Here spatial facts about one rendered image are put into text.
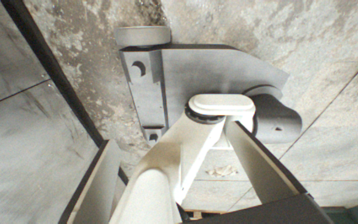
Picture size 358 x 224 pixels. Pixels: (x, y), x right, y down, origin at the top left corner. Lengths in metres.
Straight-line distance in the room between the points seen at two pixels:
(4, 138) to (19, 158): 0.10
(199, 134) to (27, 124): 0.71
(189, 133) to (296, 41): 0.65
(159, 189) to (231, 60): 0.43
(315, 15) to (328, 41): 0.15
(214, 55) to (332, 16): 0.54
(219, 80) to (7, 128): 0.82
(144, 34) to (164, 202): 0.41
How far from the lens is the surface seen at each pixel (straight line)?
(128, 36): 0.44
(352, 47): 0.99
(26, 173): 0.83
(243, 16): 0.65
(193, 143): 0.31
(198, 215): 2.96
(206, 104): 0.36
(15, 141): 0.77
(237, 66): 0.49
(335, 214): 3.86
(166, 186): 0.21
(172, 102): 0.52
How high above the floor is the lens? 0.60
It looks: 52 degrees down
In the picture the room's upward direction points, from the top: 176 degrees counter-clockwise
